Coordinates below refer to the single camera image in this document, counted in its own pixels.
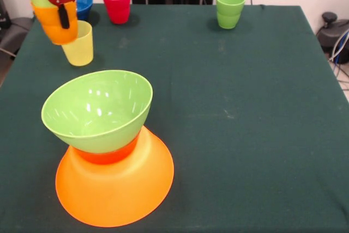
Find green bowl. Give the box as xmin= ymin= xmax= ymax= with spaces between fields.
xmin=41 ymin=69 xmax=154 ymax=154

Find yellow cup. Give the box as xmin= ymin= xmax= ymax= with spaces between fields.
xmin=61 ymin=20 xmax=94 ymax=67

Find green cup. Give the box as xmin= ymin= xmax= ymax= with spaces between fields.
xmin=215 ymin=0 xmax=246 ymax=29

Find red-orange bowl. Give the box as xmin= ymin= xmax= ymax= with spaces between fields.
xmin=73 ymin=129 xmax=141 ymax=165

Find dark green tablecloth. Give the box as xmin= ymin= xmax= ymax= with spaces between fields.
xmin=0 ymin=2 xmax=349 ymax=233

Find blue bowl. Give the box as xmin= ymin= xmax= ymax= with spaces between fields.
xmin=75 ymin=0 xmax=94 ymax=22

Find black equipment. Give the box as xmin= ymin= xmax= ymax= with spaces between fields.
xmin=0 ymin=0 xmax=11 ymax=29

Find orange cup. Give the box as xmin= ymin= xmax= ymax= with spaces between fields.
xmin=29 ymin=0 xmax=80 ymax=46

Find pink cup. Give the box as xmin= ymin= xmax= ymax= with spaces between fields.
xmin=101 ymin=0 xmax=132 ymax=25

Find tangled floor cables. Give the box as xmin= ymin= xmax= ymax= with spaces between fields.
xmin=328 ymin=29 xmax=349 ymax=91

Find large orange bowl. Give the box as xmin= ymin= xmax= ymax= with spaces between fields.
xmin=55 ymin=125 xmax=175 ymax=228

